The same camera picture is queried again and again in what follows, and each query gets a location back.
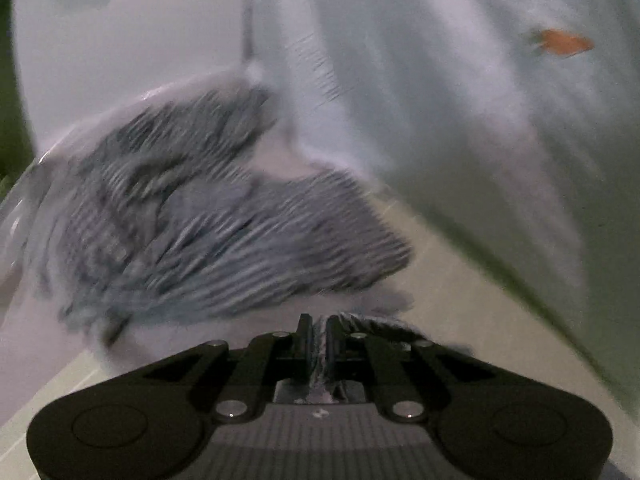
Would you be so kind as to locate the light grey cloth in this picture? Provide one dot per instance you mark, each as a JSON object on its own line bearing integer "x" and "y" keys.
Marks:
{"x": 40, "y": 350}

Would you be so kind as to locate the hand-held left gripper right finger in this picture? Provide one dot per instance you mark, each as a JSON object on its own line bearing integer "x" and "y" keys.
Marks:
{"x": 334, "y": 350}

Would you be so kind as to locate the checkered shirt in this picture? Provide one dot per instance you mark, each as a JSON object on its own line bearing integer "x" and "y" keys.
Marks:
{"x": 225, "y": 240}

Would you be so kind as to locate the green cloth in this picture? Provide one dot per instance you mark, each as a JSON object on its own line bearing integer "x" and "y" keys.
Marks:
{"x": 10, "y": 110}

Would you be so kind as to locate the translucent plastic bag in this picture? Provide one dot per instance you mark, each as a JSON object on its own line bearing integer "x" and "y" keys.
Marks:
{"x": 20, "y": 220}

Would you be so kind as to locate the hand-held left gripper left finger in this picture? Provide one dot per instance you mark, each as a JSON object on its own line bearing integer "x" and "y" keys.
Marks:
{"x": 304, "y": 345}

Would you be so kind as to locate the green grid bed sheet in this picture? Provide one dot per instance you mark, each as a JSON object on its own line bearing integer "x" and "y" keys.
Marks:
{"x": 475, "y": 310}

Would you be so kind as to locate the carrot printed light blanket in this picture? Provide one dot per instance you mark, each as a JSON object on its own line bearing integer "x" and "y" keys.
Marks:
{"x": 450, "y": 135}

